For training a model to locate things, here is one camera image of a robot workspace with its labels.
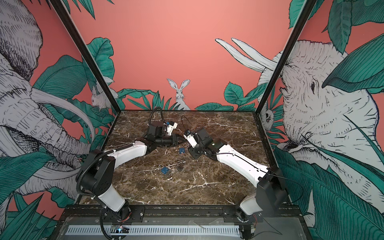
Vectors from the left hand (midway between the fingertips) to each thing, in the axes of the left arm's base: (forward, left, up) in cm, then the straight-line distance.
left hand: (187, 139), depth 83 cm
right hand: (-5, -2, -1) cm, 5 cm away
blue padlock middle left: (+2, +4, -17) cm, 18 cm away
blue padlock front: (-11, +14, -17) cm, 24 cm away
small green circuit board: (-39, +32, -17) cm, 54 cm away
